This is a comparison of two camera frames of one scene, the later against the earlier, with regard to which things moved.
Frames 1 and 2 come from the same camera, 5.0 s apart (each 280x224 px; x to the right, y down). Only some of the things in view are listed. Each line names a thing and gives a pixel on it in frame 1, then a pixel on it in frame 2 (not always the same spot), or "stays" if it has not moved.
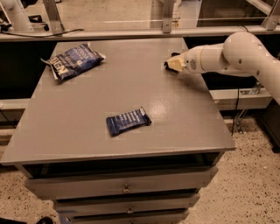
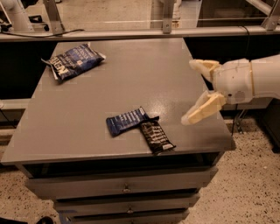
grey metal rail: [176, 33] stays
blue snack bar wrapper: [127, 121] stays
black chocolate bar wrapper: [166, 65] to [156, 136]
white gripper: [191, 62] to [233, 80]
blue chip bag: [74, 61] stays
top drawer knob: [126, 190] stays
